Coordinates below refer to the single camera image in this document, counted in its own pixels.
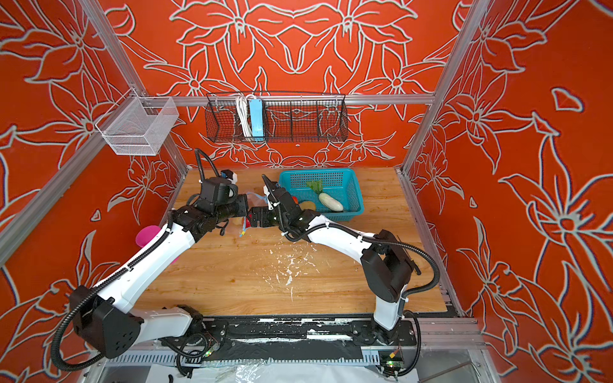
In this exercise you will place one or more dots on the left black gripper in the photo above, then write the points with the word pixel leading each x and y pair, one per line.
pixel 242 199

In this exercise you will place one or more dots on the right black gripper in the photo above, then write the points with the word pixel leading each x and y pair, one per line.
pixel 262 222

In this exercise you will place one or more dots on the clear zip top bag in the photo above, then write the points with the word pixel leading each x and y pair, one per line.
pixel 255 205

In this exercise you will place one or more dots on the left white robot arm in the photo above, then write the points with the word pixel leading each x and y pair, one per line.
pixel 104 315

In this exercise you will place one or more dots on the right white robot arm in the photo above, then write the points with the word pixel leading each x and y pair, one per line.
pixel 383 257

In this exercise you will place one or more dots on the yellow potato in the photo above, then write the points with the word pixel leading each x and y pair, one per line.
pixel 308 205

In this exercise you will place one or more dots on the pink plastic cup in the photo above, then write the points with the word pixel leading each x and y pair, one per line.
pixel 148 237

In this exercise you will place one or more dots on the teal plastic basket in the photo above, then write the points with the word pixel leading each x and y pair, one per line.
pixel 340 184

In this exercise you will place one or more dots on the light blue box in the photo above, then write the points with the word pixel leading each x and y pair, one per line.
pixel 256 114

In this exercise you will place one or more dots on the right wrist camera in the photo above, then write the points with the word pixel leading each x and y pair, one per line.
pixel 270 189

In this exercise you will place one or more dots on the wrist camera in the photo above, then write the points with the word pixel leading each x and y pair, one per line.
pixel 217 191
pixel 270 189

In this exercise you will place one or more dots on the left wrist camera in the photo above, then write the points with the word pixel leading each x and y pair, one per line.
pixel 217 191

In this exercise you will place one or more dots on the black wire wall basket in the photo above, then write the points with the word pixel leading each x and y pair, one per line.
pixel 288 117

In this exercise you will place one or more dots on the clear plastic wall bin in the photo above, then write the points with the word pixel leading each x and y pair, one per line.
pixel 139 126

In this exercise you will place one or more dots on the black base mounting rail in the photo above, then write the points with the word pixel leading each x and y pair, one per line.
pixel 354 329

